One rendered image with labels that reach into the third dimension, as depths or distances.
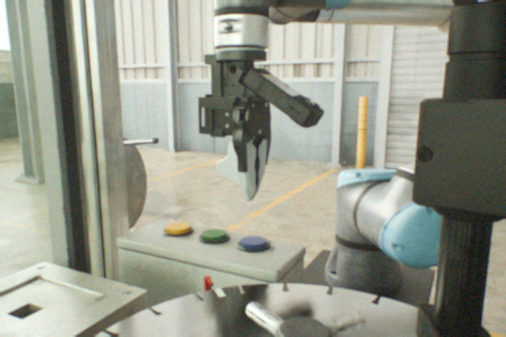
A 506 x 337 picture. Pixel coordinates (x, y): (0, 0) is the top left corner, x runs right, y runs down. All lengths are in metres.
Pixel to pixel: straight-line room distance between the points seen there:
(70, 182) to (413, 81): 5.69
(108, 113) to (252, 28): 0.27
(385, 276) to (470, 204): 0.66
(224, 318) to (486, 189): 0.23
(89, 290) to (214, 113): 0.28
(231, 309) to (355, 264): 0.50
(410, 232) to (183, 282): 0.34
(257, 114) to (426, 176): 0.41
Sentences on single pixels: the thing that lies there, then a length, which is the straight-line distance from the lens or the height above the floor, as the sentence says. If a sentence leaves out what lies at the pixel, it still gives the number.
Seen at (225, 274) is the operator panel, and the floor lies 0.88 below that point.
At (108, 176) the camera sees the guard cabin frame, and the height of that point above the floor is 0.99.
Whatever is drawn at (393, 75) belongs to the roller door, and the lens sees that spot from 6.18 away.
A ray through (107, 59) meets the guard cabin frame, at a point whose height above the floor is 1.17.
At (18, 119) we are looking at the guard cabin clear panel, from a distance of 0.64.
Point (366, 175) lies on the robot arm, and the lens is 0.79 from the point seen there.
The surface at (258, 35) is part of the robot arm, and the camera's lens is 0.59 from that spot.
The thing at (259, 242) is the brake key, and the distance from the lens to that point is 0.63.
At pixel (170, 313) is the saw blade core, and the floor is 0.95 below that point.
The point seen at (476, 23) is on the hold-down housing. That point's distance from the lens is 0.21.
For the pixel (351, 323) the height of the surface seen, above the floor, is 1.00.
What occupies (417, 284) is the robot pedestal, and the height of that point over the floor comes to 0.75.
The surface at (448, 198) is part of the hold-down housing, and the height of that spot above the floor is 1.08.
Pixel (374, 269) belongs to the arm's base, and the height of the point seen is 0.80.
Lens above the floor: 1.13
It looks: 12 degrees down
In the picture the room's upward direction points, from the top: straight up
